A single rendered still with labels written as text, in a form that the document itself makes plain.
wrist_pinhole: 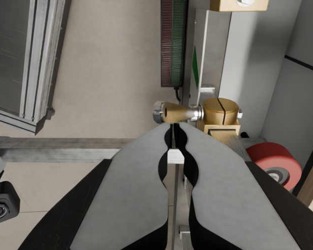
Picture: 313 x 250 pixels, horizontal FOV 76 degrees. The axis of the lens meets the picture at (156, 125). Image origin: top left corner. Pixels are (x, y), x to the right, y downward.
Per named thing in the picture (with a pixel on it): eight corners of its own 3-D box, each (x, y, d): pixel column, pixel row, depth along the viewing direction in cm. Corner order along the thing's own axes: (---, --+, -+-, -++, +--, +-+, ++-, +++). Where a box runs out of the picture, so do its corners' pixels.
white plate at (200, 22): (185, 132, 48) (190, 160, 40) (194, 8, 35) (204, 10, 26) (187, 132, 48) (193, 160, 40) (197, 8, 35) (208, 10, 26)
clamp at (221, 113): (193, 163, 38) (196, 184, 33) (199, 96, 31) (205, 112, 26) (222, 163, 38) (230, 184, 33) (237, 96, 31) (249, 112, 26)
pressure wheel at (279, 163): (218, 151, 39) (237, 201, 29) (225, 115, 35) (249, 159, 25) (260, 152, 39) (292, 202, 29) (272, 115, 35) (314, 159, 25)
